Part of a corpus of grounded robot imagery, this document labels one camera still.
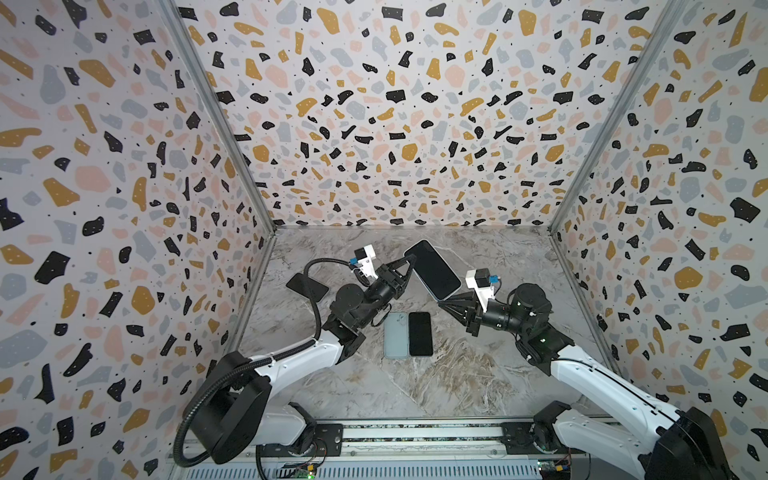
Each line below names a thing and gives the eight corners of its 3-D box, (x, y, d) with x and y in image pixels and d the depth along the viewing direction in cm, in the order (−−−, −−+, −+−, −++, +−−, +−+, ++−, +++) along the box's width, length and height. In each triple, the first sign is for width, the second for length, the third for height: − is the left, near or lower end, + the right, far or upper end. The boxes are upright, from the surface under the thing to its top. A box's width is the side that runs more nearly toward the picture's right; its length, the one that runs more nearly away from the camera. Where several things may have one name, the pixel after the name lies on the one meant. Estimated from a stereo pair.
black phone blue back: (408, 356, 90) (409, 353, 89) (408, 315, 99) (408, 312, 98) (432, 356, 90) (433, 353, 89) (430, 315, 99) (430, 312, 98)
